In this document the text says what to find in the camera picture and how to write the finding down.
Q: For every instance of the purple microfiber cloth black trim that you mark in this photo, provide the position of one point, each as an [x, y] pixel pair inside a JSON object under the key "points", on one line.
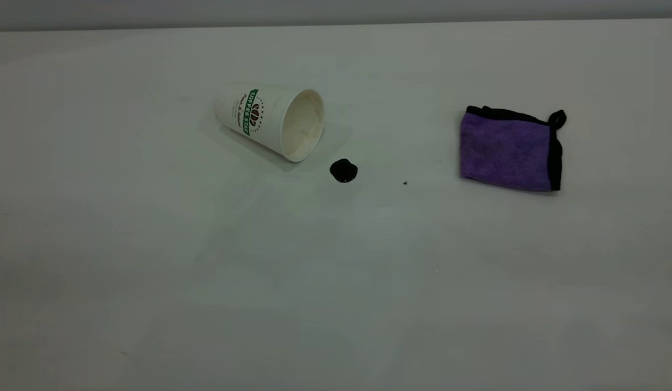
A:
{"points": [[504, 149]]}

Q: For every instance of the white paper coffee cup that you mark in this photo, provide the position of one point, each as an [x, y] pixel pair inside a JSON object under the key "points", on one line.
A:
{"points": [[271, 117]]}

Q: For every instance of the black liquid spill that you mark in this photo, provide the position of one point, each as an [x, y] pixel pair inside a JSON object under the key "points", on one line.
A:
{"points": [[343, 170]]}

